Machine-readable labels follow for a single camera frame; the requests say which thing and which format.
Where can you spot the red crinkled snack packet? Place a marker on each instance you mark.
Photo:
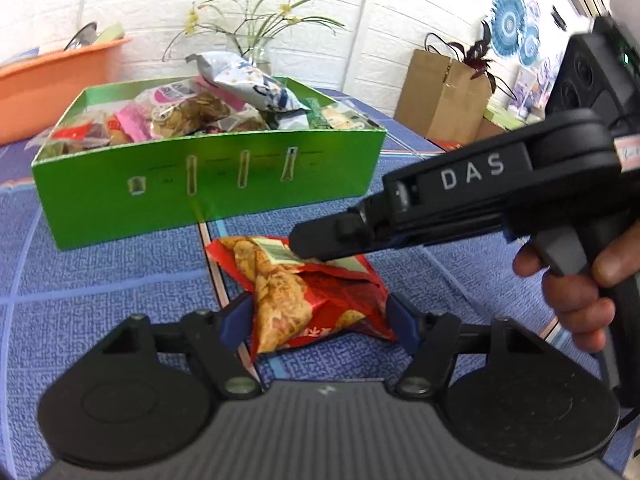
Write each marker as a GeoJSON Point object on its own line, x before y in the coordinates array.
{"type": "Point", "coordinates": [300, 302]}

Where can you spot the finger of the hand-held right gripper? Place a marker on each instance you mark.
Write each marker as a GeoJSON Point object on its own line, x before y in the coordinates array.
{"type": "Point", "coordinates": [325, 237]}

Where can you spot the yellow-flowered plant stems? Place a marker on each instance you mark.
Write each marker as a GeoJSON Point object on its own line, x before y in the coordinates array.
{"type": "Point", "coordinates": [255, 15]}

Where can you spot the person's right hand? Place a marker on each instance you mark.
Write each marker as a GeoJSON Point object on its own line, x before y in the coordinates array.
{"type": "Point", "coordinates": [580, 315]}

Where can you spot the small blue paper fan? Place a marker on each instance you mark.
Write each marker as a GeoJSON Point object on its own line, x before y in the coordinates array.
{"type": "Point", "coordinates": [530, 45]}

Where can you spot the glass pot lid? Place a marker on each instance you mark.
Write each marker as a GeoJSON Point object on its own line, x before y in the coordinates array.
{"type": "Point", "coordinates": [80, 37]}

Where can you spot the printed picture card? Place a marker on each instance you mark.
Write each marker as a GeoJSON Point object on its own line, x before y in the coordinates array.
{"type": "Point", "coordinates": [527, 87]}

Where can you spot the large blue paper fan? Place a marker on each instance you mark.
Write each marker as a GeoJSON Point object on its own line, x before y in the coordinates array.
{"type": "Point", "coordinates": [507, 20]}

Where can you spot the light green bowl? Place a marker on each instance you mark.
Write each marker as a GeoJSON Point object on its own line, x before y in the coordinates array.
{"type": "Point", "coordinates": [110, 35]}

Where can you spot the instant noodle cup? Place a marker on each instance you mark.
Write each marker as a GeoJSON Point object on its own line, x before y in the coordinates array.
{"type": "Point", "coordinates": [22, 56]}

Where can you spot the pile of assorted snack packets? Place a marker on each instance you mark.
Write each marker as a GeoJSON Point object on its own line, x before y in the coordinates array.
{"type": "Point", "coordinates": [190, 110]}

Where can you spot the blue plaid tablecloth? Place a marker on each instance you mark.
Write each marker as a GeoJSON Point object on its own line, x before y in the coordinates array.
{"type": "Point", "coordinates": [125, 285]}

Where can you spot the orange plastic basin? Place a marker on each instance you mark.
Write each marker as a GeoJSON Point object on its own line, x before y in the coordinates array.
{"type": "Point", "coordinates": [45, 90]}

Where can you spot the brown paper bag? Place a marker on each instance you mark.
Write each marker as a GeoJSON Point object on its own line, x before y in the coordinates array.
{"type": "Point", "coordinates": [440, 100]}

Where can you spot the purple-leaved plant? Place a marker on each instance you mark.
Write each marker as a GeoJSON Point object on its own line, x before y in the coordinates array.
{"type": "Point", "coordinates": [477, 55]}

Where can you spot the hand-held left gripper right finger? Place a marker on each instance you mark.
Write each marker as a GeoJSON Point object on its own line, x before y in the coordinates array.
{"type": "Point", "coordinates": [400, 321]}

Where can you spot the round glass vase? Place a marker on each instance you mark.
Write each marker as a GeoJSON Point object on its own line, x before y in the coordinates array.
{"type": "Point", "coordinates": [260, 55]}

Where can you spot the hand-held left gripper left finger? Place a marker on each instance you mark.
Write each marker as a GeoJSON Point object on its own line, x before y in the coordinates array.
{"type": "Point", "coordinates": [236, 321]}

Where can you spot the flat green box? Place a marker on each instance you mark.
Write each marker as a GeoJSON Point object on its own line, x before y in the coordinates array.
{"type": "Point", "coordinates": [510, 117]}

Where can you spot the green cardboard box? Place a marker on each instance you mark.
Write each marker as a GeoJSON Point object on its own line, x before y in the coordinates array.
{"type": "Point", "coordinates": [200, 185]}

